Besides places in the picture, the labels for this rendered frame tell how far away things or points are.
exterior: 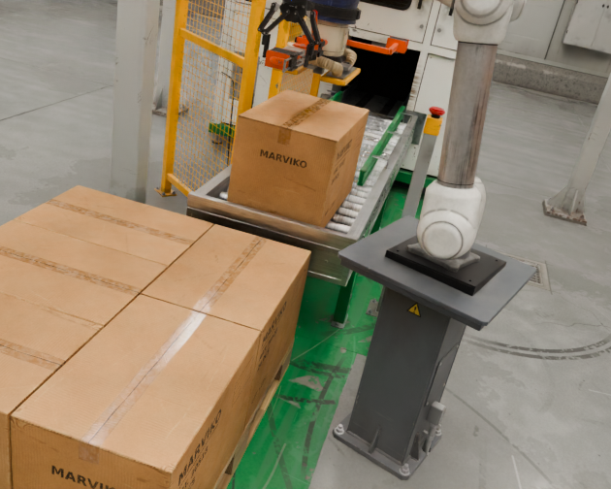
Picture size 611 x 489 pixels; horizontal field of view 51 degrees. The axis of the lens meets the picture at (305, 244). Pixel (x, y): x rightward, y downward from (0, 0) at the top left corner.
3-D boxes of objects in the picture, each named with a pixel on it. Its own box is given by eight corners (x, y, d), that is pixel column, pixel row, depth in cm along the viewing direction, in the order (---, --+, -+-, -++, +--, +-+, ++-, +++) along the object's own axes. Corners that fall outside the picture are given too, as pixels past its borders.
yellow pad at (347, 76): (337, 68, 273) (339, 55, 270) (360, 73, 271) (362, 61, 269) (319, 81, 242) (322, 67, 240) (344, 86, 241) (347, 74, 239)
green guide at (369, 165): (399, 116, 453) (401, 104, 449) (413, 120, 452) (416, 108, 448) (356, 184, 312) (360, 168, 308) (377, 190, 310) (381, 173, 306)
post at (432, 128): (376, 306, 322) (428, 114, 278) (390, 309, 320) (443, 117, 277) (374, 312, 316) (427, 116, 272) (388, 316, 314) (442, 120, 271)
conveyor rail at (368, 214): (404, 140, 458) (411, 114, 450) (412, 142, 458) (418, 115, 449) (336, 278, 254) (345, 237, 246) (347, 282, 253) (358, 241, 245)
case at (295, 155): (273, 169, 313) (286, 88, 295) (351, 190, 305) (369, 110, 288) (225, 210, 260) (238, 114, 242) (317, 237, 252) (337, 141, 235)
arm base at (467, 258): (486, 258, 209) (491, 243, 207) (454, 273, 192) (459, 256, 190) (438, 238, 219) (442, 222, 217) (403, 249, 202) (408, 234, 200)
